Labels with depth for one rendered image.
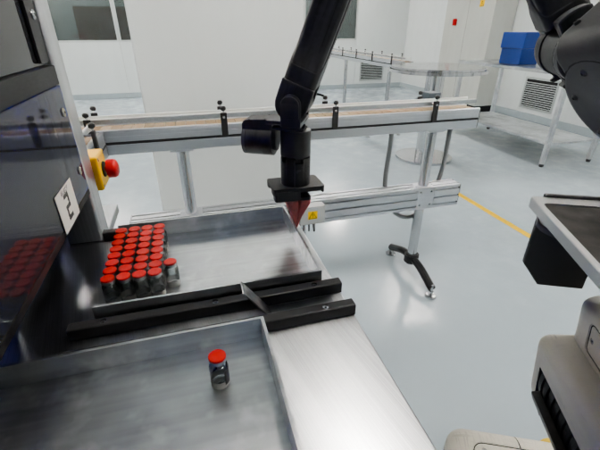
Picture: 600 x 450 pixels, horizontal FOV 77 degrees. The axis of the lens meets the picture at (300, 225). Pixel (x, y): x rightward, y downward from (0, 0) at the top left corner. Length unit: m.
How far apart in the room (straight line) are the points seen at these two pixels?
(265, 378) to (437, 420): 1.18
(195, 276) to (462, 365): 1.37
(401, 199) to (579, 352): 1.33
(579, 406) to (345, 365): 0.34
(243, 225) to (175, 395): 0.43
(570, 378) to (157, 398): 0.58
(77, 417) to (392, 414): 0.35
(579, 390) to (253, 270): 0.53
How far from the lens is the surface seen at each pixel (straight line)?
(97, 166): 0.88
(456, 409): 1.67
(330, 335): 0.55
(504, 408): 1.74
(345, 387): 0.49
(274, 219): 0.84
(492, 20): 7.11
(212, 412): 0.48
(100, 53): 8.78
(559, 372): 0.74
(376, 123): 1.73
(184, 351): 0.55
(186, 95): 2.13
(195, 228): 0.82
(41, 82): 0.69
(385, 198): 1.90
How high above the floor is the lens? 1.26
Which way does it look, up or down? 28 degrees down
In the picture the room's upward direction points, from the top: straight up
